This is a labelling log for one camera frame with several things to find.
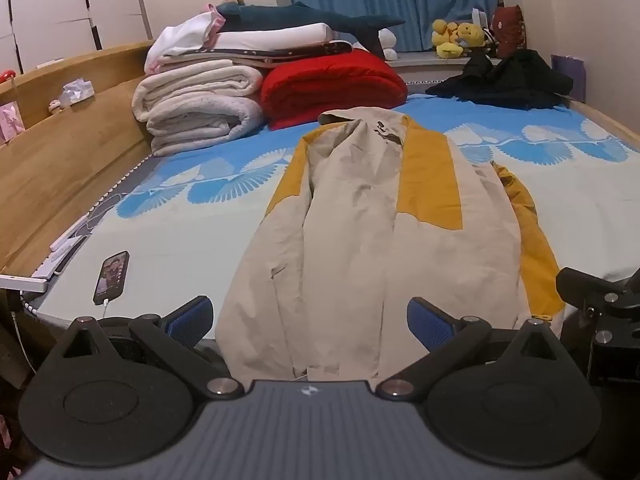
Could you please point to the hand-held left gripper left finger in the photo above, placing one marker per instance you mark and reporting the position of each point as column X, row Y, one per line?
column 191, row 319

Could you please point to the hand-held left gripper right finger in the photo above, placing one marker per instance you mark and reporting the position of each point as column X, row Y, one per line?
column 430, row 325

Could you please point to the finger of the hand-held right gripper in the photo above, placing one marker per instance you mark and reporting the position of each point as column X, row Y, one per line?
column 582, row 290

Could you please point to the beige and yellow jacket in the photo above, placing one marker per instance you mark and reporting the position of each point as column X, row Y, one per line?
column 350, row 235

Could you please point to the black clothes pile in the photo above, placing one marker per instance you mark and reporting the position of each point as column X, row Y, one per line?
column 510, row 82

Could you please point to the blue patterned bed sheet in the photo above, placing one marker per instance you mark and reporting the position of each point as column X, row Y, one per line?
column 175, row 240

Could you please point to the black smartphone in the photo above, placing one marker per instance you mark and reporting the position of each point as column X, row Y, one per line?
column 111, row 277

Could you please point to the grey white folded blanket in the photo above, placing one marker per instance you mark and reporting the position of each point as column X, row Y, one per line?
column 200, row 127

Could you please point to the purple box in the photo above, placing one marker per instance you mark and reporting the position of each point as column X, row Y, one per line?
column 570, row 72

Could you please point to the small figurine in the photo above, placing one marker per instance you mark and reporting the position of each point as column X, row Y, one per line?
column 55, row 106

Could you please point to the tissue pack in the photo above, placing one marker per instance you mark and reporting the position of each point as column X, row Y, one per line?
column 77, row 91

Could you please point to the red folded quilt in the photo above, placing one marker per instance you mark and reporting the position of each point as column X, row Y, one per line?
column 330, row 87

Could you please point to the pink packet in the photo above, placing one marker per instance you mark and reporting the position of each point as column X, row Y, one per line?
column 11, row 122

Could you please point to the dark red bag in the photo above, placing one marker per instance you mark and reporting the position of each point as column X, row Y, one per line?
column 507, row 30

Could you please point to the yellow plush toy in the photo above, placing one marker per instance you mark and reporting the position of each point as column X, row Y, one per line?
column 472, row 35
column 445, row 37

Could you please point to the white pink-trimmed cloth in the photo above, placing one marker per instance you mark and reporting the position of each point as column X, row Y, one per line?
column 182, row 37

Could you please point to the dark patterned folded sheet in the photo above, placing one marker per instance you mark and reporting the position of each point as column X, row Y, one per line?
column 290, row 54

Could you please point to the white plush toy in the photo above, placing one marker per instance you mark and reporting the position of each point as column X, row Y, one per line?
column 387, row 40

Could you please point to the white folded quilt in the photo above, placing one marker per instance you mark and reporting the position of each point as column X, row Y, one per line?
column 275, row 37

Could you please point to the red round object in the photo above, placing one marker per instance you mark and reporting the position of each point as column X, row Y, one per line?
column 7, row 75

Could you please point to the blue shark plush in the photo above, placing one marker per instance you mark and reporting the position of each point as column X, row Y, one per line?
column 280, row 15

